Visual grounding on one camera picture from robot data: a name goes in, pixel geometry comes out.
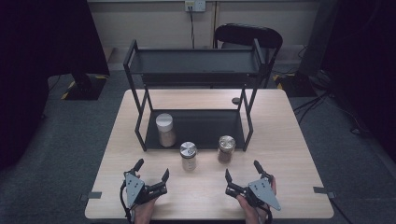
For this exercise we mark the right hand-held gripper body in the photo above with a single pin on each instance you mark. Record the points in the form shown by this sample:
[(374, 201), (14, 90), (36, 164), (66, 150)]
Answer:
[(263, 192)]

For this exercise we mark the black stand base, yellow tape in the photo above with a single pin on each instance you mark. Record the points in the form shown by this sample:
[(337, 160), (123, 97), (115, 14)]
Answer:
[(295, 85), (85, 87)]

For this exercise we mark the small dark round disc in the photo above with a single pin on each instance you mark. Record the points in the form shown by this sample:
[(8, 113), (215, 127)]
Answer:
[(236, 100)]

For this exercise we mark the grey stand column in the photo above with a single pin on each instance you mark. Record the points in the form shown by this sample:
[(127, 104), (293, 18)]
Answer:
[(317, 37)]

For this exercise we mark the grey tape strip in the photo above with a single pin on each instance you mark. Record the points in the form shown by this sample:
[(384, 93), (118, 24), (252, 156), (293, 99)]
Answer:
[(90, 195), (322, 190)]

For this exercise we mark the black curtain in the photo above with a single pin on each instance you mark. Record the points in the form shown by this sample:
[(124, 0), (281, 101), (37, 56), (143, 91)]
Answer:
[(37, 62)]

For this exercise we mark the white-lid glass jar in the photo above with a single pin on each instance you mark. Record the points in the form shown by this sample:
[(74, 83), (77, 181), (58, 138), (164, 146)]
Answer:
[(166, 130)]

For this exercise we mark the black metal two-tier shelf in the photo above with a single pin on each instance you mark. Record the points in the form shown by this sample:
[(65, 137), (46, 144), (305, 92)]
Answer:
[(193, 62)]

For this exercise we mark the dark curtain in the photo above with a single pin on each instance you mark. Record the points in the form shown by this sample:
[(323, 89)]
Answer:
[(367, 62)]

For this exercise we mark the black chair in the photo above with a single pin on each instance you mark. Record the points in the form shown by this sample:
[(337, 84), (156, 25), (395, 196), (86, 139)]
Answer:
[(249, 34)]

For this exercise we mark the silver-lid jar with brown contents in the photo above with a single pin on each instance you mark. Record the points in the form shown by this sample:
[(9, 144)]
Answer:
[(226, 148)]

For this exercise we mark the person's right hand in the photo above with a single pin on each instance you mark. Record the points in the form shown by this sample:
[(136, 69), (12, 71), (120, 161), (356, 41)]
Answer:
[(247, 211)]

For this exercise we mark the person's left hand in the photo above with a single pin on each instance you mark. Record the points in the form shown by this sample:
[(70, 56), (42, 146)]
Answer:
[(144, 213)]

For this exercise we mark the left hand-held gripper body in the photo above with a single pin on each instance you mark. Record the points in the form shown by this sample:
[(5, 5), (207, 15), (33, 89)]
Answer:
[(134, 189)]

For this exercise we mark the white wall socket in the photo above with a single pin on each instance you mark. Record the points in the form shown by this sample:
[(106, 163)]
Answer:
[(195, 5)]

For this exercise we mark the silver-lid jar with pale contents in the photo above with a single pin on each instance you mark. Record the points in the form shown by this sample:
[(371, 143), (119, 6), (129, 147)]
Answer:
[(188, 155)]

